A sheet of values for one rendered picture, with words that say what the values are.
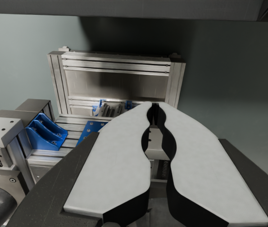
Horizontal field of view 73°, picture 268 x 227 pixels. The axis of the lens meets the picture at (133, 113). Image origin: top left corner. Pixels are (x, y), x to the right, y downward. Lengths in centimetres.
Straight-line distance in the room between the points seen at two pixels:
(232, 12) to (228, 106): 131
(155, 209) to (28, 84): 146
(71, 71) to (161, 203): 100
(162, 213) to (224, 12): 45
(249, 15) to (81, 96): 111
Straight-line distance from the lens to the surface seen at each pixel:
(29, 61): 164
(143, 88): 123
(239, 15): 41
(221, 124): 176
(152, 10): 38
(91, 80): 126
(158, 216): 51
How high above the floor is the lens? 133
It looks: 58 degrees down
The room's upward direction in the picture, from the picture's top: 174 degrees counter-clockwise
